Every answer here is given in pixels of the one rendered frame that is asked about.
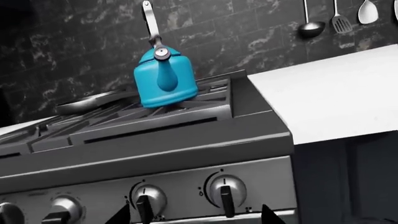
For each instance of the grey steel gas stove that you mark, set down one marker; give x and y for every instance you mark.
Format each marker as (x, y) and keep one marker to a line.
(149, 149)

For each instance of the dark cabinet door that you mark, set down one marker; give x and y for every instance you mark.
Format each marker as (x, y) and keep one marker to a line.
(351, 182)

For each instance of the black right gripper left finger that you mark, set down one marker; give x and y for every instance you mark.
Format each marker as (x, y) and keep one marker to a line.
(121, 215)

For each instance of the steel slotted spatula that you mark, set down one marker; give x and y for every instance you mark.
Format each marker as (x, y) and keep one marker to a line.
(340, 21)

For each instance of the steel stove knob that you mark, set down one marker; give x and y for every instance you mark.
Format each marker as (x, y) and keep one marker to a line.
(147, 200)
(9, 213)
(63, 211)
(226, 193)

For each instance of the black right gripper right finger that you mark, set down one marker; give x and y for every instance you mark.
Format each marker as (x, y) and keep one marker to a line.
(270, 215)

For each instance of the white spoon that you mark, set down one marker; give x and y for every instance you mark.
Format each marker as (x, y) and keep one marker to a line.
(367, 12)

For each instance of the steel ladle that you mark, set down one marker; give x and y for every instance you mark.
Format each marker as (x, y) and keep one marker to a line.
(311, 26)

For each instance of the white kitchen counter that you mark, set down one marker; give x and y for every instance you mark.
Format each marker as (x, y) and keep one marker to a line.
(332, 93)

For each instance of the steel frying pan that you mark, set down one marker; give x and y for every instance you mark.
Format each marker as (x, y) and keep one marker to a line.
(84, 104)

